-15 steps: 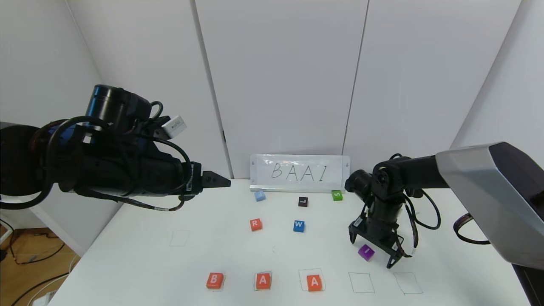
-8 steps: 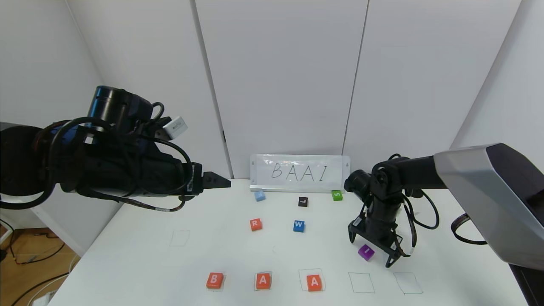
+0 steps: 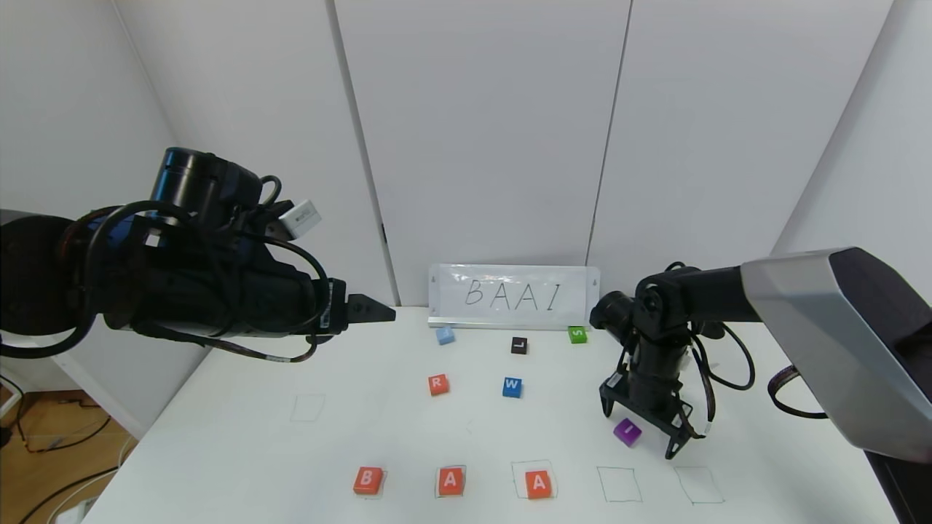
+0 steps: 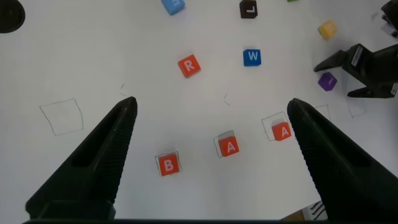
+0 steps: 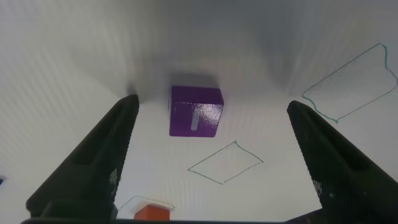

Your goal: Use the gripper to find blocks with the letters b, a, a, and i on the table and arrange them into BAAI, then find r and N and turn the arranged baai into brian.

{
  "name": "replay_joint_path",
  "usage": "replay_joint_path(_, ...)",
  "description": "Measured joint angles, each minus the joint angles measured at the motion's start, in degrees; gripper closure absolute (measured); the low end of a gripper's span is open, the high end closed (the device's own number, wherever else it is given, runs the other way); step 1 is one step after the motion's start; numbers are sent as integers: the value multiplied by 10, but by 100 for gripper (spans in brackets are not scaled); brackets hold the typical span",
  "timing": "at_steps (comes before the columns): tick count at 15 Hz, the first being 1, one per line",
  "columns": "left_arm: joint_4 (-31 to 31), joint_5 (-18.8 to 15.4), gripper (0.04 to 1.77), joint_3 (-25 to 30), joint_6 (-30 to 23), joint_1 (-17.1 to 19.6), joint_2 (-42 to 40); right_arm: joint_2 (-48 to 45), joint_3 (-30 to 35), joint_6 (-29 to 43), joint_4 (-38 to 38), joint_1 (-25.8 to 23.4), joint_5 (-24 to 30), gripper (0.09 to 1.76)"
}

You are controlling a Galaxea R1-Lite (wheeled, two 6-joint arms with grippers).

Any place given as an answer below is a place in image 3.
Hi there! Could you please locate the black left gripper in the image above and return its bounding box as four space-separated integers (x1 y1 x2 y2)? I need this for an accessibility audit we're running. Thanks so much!
256 266 396 336

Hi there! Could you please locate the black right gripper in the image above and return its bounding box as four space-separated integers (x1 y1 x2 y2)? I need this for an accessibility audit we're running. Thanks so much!
599 337 694 460

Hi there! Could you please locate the white BAAI sign board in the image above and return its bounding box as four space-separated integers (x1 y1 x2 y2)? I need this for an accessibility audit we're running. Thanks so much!
428 264 600 328

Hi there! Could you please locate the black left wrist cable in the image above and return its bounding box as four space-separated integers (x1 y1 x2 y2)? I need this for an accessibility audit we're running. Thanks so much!
255 175 332 339

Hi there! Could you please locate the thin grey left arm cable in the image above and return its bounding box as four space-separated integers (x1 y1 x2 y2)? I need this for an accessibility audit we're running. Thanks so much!
135 324 320 363

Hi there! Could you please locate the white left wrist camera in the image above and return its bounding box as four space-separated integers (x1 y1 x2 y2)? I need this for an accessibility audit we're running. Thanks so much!
279 200 323 241

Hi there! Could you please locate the black right arm cable loop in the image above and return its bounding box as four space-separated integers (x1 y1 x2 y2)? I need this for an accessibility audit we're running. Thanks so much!
692 320 757 391

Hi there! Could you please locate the braided right arm hanging cable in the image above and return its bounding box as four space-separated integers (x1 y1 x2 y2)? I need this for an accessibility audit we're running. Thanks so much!
767 364 829 421

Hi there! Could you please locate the black left arm hanging cable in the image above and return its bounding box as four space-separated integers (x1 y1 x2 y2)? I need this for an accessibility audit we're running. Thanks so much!
0 202 190 361

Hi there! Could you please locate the black floor cable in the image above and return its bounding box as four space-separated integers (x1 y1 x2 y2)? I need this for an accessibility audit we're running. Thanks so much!
0 375 116 456

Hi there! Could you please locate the white floor cable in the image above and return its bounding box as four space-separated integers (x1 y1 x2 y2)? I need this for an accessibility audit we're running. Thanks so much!
22 437 139 524

